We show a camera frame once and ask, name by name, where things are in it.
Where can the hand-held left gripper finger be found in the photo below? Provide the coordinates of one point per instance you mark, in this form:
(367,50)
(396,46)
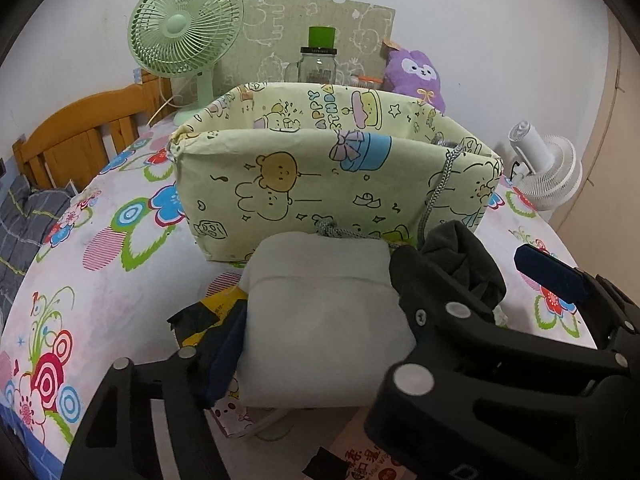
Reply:
(220,355)

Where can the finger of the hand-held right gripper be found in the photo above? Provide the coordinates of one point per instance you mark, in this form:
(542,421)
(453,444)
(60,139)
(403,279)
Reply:
(550,270)
(420,290)

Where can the dark cloth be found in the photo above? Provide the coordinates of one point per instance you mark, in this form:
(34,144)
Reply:
(460,255)

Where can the pink cartoon tissue packet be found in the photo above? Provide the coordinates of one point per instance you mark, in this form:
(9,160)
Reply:
(235,412)

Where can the white cloth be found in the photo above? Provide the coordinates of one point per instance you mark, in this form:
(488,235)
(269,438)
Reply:
(320,310)

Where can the green snack packet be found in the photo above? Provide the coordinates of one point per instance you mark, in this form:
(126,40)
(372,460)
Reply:
(360,455)

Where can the cartoon fabric storage box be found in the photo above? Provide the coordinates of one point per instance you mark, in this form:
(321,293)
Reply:
(280,185)

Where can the yellow and black packet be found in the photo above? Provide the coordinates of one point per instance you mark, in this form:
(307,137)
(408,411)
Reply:
(215,307)

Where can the white circulator fan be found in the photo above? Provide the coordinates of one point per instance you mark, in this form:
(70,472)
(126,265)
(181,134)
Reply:
(555,170)

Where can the floral tablecloth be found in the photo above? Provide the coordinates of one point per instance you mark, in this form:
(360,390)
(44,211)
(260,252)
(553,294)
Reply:
(125,285)

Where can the beige cabinet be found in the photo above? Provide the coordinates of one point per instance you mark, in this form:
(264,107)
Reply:
(620,135)

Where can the purple plush bunny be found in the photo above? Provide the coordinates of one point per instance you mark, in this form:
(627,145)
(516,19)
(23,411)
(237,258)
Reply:
(415,70)

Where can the grey plaid pillow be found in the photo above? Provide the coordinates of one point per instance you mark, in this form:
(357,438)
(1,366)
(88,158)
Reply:
(25,220)

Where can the glass jar with green lid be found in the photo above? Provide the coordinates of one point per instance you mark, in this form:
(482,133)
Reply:
(318,65)

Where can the wooden headboard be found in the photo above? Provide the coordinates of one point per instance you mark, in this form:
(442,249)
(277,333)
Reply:
(75,130)

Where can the cardboard sheet with drawings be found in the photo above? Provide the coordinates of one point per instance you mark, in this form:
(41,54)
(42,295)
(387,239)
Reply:
(280,25)

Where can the green desk fan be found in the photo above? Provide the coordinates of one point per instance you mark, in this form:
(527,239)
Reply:
(177,25)

